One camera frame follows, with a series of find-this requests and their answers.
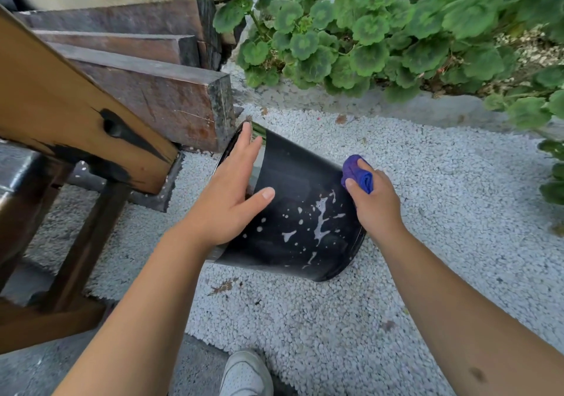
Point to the person's right hand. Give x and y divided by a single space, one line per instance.
379 211

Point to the person's left hand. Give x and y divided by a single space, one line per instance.
224 211

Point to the purple microfibre cloth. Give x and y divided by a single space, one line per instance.
352 171

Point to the black bucket with metal rim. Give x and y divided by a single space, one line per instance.
291 188

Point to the person's left forearm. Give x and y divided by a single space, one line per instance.
132 321

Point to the person's right forearm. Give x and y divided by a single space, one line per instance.
467 321

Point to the person's white shoe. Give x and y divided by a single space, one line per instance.
244 376

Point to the grey concrete garden curb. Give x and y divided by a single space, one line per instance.
418 109

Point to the thick dark wooden beam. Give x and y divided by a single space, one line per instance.
167 100

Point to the green geranium plant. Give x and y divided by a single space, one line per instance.
365 30

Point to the thin reddish wooden beam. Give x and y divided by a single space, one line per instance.
123 45

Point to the wooden bench with backrest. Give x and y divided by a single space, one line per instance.
44 92

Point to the long dark wooden beam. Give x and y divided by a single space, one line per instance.
123 17

